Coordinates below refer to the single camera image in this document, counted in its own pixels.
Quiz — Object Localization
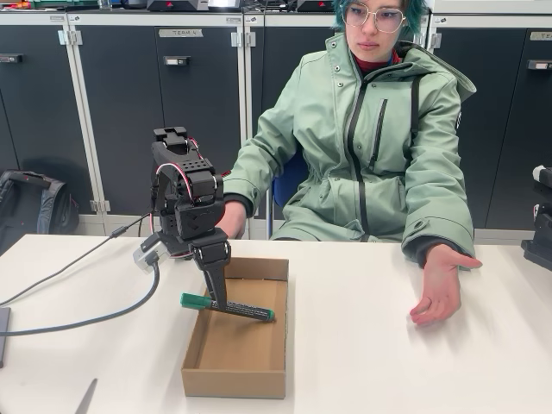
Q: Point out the green capped black marker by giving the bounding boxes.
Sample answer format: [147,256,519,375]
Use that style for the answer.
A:
[179,292,277,323]

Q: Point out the person's right forearm green sleeve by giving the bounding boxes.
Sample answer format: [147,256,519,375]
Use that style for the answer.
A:
[222,137,298,219]

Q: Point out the person's left forearm green sleeve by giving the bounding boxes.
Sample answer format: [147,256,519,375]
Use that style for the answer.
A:
[400,172,478,271]

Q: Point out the person in green jacket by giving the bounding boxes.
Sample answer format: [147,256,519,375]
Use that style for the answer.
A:
[222,30,478,271]

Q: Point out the person's right hand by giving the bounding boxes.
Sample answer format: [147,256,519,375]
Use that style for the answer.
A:
[223,200,248,241]

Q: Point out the person's left hand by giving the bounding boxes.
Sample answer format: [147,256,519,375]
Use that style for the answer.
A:
[408,248,483,327]

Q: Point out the open brown cardboard box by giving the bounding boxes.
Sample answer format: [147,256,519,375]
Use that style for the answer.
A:
[180,256,290,400]

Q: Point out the blue chair with black armrest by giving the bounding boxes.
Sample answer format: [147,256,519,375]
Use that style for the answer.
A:
[265,150,310,241]

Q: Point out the grey tapered strip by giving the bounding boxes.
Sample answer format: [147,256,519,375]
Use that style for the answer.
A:
[72,378,99,414]

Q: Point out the black backpack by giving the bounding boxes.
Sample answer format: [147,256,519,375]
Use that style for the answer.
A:
[0,169,81,255]

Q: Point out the flat grey device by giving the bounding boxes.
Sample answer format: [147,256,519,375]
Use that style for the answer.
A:
[0,306,12,370]

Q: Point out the tape label reading team 4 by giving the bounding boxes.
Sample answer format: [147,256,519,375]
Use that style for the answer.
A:
[158,28,204,38]

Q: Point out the dark red turtleneck sweater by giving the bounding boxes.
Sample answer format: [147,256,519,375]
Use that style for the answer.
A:
[351,49,398,73]

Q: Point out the head with teal hair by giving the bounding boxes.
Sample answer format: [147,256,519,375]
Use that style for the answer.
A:
[330,0,431,49]

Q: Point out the green crate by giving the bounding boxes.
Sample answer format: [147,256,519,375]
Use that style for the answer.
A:
[29,0,100,10]

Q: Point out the gold-rimmed glasses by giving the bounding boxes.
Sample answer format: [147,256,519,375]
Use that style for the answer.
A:
[342,4,407,35]

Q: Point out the thick grey camera cable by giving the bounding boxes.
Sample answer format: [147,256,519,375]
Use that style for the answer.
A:
[0,252,161,337]

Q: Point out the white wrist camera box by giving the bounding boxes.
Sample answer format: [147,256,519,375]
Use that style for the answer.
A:
[131,235,170,275]

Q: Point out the thin dark base cable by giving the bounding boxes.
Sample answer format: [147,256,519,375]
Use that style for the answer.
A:
[0,210,154,305]

